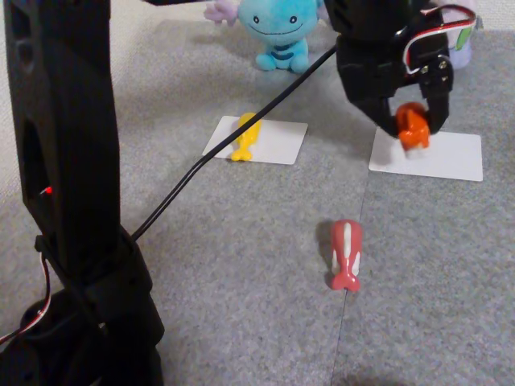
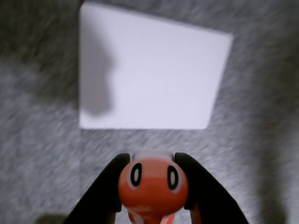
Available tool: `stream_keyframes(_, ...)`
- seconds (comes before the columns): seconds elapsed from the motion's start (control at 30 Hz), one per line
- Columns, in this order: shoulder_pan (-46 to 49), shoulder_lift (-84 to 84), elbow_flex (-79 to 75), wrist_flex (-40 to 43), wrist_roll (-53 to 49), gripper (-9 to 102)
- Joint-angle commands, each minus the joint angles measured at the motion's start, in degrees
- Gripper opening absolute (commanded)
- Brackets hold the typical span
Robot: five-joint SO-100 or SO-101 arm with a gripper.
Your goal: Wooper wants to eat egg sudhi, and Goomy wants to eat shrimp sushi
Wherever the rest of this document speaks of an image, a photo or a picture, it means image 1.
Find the orange shrimp sushi toy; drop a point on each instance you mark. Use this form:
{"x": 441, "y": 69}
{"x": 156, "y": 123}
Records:
{"x": 412, "y": 132}

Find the yellow egg sushi toy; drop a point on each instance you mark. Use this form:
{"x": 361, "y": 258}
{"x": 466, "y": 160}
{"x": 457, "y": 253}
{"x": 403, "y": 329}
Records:
{"x": 249, "y": 138}

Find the blue Wooper plush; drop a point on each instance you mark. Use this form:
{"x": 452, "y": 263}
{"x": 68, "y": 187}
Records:
{"x": 277, "y": 28}

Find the purple Goomy plush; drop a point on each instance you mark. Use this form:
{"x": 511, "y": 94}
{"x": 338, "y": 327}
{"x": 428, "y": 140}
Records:
{"x": 462, "y": 54}

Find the white blank card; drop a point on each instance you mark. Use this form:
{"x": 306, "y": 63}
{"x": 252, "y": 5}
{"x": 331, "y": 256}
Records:
{"x": 281, "y": 140}
{"x": 454, "y": 161}

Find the pink striped sushi toy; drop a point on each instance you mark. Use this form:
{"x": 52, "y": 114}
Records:
{"x": 347, "y": 253}

